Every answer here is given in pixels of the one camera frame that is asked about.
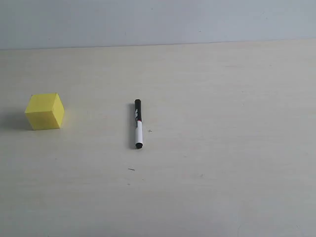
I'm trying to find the black and white marker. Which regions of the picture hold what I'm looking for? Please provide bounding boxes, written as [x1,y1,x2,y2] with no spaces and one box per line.
[134,99,143,149]

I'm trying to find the yellow cube block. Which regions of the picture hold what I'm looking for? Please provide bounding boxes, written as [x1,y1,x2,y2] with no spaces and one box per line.
[25,93,65,130]

